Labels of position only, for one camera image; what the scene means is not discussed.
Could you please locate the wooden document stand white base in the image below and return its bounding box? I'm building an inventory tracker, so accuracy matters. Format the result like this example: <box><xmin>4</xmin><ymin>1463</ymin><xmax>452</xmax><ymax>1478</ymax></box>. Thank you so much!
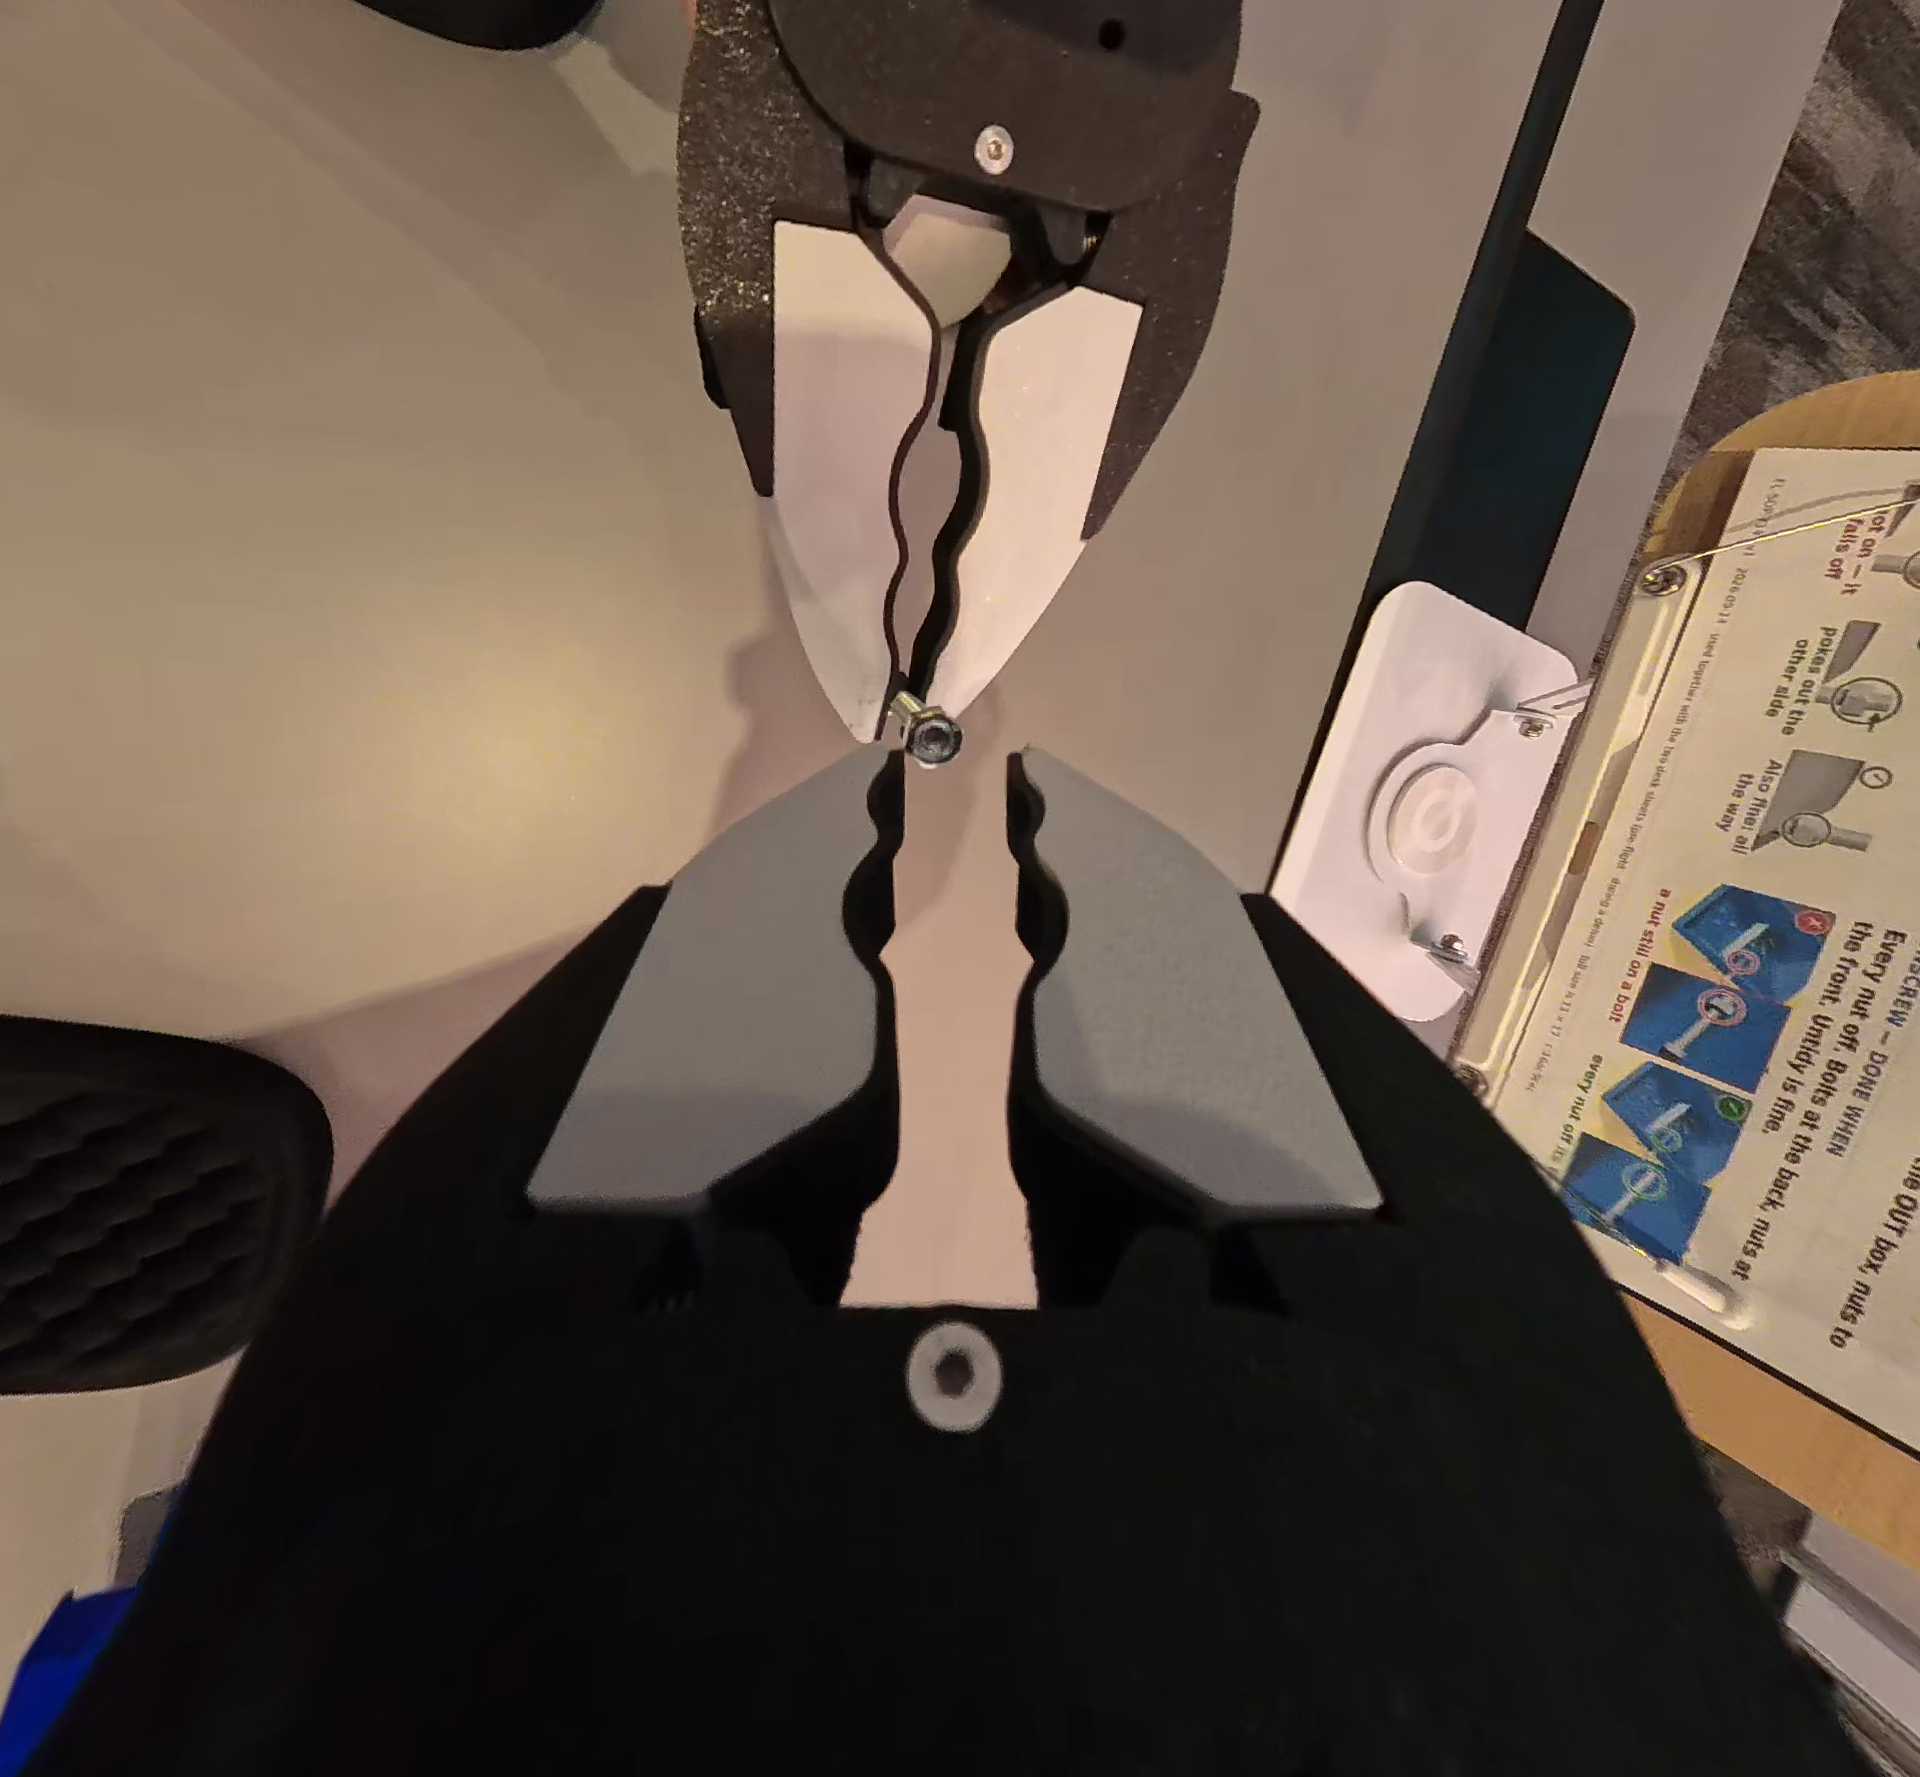
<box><xmin>1267</xmin><ymin>370</ymin><xmax>1920</xmax><ymax>1600</ymax></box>

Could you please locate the blue plastic bin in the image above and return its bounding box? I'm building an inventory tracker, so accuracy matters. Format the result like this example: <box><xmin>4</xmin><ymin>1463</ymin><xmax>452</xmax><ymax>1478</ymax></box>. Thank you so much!
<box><xmin>27</xmin><ymin>1578</ymin><xmax>144</xmax><ymax>1704</ymax></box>

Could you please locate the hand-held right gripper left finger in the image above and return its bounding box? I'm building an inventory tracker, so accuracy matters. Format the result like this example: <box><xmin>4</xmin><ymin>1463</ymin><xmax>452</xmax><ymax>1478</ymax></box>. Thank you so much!
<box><xmin>525</xmin><ymin>752</ymin><xmax>912</xmax><ymax>1221</ymax></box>

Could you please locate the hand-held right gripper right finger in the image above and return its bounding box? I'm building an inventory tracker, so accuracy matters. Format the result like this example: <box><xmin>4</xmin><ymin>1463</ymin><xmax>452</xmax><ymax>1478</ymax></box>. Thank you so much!
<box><xmin>1003</xmin><ymin>750</ymin><xmax>1387</xmax><ymax>1231</ymax></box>

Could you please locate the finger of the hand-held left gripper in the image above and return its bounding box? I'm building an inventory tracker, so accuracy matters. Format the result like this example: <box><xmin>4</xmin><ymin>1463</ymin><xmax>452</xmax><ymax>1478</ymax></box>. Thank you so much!
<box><xmin>908</xmin><ymin>293</ymin><xmax>1147</xmax><ymax>722</ymax></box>
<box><xmin>771</xmin><ymin>221</ymin><xmax>939</xmax><ymax>747</ymax></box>

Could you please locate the black textured pad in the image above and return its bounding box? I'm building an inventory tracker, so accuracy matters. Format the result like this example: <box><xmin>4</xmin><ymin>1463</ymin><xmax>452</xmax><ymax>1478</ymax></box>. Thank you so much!
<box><xmin>0</xmin><ymin>1011</ymin><xmax>335</xmax><ymax>1397</ymax></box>

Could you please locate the printed instruction sheet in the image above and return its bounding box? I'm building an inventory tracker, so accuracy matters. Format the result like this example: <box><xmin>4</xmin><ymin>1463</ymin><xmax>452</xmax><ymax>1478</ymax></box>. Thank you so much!
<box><xmin>1478</xmin><ymin>448</ymin><xmax>1920</xmax><ymax>1450</ymax></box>

